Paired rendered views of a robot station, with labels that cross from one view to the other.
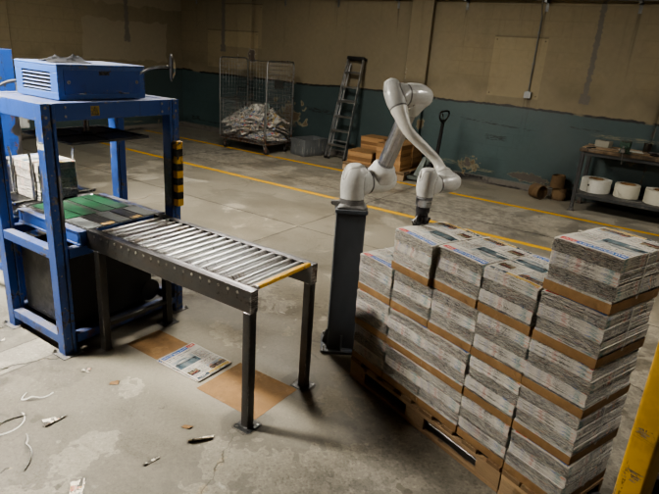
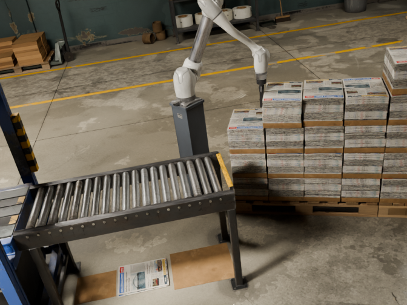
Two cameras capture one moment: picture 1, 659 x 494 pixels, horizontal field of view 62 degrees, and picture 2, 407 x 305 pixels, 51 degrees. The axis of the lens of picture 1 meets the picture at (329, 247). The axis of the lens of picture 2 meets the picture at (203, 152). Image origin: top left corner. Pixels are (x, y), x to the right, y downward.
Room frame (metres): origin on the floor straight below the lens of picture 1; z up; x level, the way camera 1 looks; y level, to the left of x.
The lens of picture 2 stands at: (0.87, 1.79, 2.32)
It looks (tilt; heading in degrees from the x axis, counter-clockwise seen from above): 30 degrees down; 322
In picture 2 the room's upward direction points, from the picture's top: 8 degrees counter-clockwise
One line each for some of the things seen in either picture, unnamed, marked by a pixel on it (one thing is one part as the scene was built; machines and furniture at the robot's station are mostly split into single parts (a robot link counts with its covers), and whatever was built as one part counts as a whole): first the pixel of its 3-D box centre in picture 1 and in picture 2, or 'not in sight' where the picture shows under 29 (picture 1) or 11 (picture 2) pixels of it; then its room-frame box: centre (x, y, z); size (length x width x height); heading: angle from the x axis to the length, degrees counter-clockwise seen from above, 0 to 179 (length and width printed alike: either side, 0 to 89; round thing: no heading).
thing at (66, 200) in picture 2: (153, 233); (66, 203); (3.24, 1.10, 0.77); 0.47 x 0.05 x 0.05; 147
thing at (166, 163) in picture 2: (228, 245); (127, 176); (3.23, 0.63, 0.74); 1.34 x 0.05 x 0.12; 57
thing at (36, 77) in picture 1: (82, 78); not in sight; (3.58, 1.62, 1.65); 0.60 x 0.45 x 0.20; 147
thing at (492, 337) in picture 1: (446, 351); (303, 161); (2.68, -0.68, 0.42); 1.17 x 0.39 x 0.83; 37
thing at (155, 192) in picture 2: (221, 258); (155, 186); (2.92, 0.61, 0.77); 0.47 x 0.05 x 0.05; 147
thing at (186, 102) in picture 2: (348, 202); (184, 98); (3.41, -0.10, 1.03); 0.22 x 0.18 x 0.06; 91
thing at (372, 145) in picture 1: (384, 156); (19, 54); (9.59, -0.84, 0.28); 1.20 x 0.83 x 0.57; 57
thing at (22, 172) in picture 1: (43, 175); not in sight; (3.89, 2.10, 0.93); 0.38 x 0.30 x 0.26; 57
